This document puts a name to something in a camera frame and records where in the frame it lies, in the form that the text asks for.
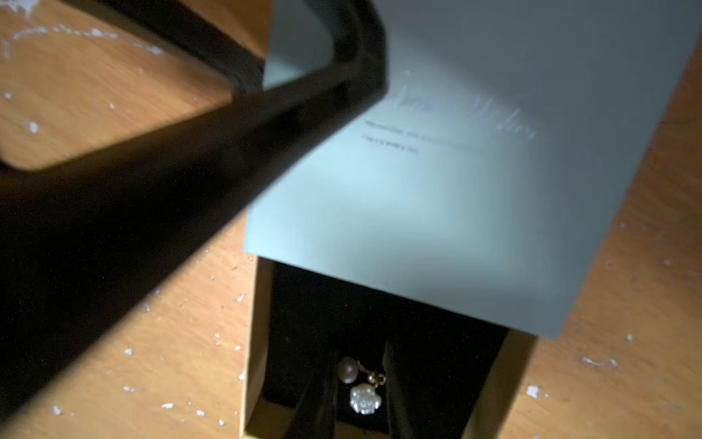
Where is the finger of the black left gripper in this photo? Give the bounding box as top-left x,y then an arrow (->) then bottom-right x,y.
1,1 -> 388,420

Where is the white jewelry box sleeve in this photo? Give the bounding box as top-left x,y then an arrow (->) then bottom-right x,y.
244,1 -> 701,338

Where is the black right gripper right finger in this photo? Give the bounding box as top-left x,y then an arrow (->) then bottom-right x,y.
383,341 -> 475,438

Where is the white jewelry box drawer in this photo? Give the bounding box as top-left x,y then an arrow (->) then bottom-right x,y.
241,259 -> 537,438

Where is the white flower pearl earring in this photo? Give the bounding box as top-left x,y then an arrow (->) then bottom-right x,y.
337,357 -> 387,416

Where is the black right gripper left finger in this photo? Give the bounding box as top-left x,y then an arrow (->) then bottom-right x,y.
283,356 -> 339,439

